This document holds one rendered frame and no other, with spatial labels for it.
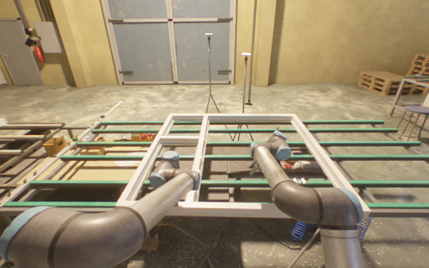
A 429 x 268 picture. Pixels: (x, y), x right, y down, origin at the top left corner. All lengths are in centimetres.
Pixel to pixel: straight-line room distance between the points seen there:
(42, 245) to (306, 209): 68
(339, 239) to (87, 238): 69
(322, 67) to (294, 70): 94
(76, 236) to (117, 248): 8
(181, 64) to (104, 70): 272
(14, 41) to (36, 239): 956
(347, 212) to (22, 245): 84
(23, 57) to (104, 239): 960
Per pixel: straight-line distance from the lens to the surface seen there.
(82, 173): 242
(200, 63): 755
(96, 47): 854
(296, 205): 79
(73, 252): 53
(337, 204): 82
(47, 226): 57
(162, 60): 774
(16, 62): 1022
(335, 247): 83
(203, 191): 194
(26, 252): 60
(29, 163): 295
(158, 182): 103
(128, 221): 55
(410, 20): 954
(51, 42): 901
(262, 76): 741
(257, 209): 134
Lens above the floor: 190
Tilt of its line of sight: 27 degrees down
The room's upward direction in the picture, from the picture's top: 1 degrees counter-clockwise
